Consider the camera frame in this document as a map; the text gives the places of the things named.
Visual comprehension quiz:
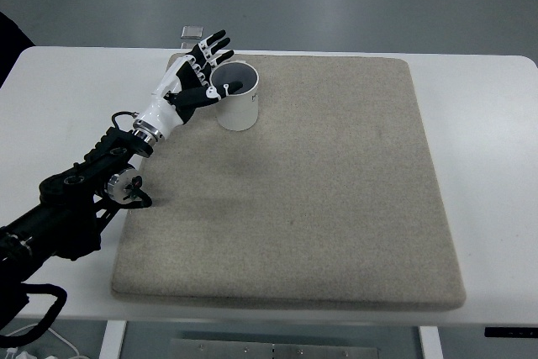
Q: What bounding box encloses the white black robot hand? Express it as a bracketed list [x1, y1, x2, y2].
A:
[133, 29, 243, 140]

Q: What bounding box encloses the white ribbed cup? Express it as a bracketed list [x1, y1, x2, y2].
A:
[210, 61, 260, 131]

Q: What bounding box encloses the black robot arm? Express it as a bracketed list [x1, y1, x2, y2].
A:
[1, 30, 242, 290]

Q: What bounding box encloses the beige fabric mat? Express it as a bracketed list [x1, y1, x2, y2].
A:
[111, 55, 466, 311]

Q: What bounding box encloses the white table leg left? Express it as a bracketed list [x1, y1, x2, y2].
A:
[98, 320, 127, 359]

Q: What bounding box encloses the white table leg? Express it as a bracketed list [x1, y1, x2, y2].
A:
[98, 320, 127, 359]
[419, 326, 444, 359]

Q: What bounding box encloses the white power adapter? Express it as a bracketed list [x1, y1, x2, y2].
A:
[4, 347, 37, 359]

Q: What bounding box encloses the white table leg right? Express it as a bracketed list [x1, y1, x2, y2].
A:
[419, 326, 444, 359]

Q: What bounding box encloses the black desk control panel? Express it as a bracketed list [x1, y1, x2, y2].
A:
[484, 327, 538, 339]

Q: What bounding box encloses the clear plastic bracket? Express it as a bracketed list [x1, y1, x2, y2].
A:
[181, 25, 203, 49]

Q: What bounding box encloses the white cable on floor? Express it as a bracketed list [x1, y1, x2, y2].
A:
[0, 322, 83, 359]

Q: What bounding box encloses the black sleeved cable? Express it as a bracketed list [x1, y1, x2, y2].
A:
[0, 282, 68, 337]

